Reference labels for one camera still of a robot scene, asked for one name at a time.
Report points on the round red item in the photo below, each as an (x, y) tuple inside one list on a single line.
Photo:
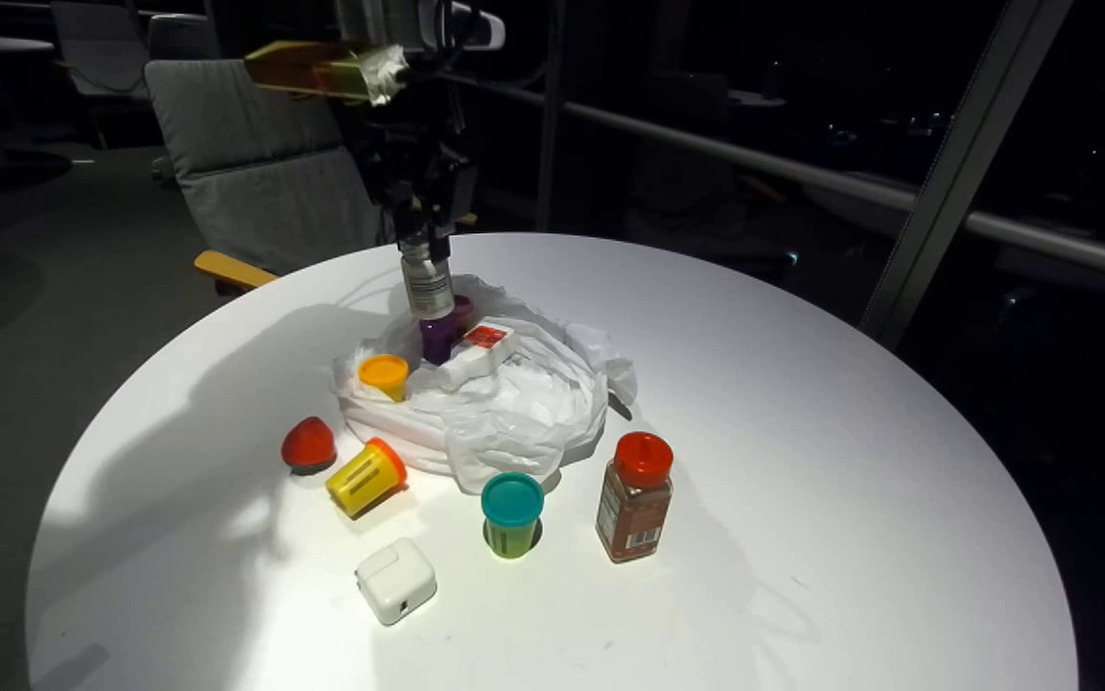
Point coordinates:
[(307, 446)]

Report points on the spice jar with red lid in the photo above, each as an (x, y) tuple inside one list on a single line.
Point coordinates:
[(634, 504)]

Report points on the translucent white plastic bag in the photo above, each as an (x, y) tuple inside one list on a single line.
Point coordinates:
[(516, 416)]

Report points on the white charger cube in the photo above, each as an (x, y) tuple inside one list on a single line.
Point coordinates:
[(396, 583)]

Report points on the purple container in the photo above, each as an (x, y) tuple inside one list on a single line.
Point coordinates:
[(444, 334)]

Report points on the grey upholstered chair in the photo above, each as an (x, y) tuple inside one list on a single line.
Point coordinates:
[(259, 167)]

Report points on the horizontal metal railing bar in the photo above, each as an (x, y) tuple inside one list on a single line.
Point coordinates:
[(834, 178)]

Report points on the vertical metal post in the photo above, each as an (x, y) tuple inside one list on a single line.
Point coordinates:
[(961, 167)]

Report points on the teal-lidded green dough can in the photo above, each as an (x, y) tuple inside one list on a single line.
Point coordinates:
[(510, 511)]

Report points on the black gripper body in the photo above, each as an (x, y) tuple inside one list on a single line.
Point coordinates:
[(410, 147)]

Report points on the small red-capped white item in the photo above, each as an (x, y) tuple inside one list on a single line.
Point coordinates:
[(483, 339)]

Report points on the yellow wooden piece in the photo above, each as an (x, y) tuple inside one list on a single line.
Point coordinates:
[(231, 265)]

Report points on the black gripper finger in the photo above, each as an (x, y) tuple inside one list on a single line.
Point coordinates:
[(438, 232), (408, 229)]

